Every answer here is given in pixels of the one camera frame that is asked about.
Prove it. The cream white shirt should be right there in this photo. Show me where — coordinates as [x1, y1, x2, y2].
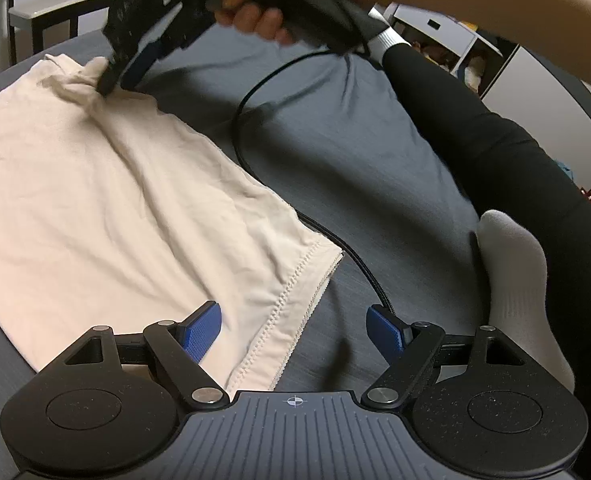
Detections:
[0, 55, 342, 392]

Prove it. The black trouser leg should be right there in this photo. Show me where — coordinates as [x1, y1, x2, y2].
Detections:
[381, 44, 591, 479]

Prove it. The white sock foot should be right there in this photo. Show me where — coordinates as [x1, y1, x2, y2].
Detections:
[477, 210, 575, 391]

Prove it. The white and black chair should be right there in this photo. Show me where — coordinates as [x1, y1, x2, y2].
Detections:
[6, 0, 118, 65]

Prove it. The black cable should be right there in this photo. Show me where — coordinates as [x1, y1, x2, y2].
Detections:
[229, 41, 402, 317]

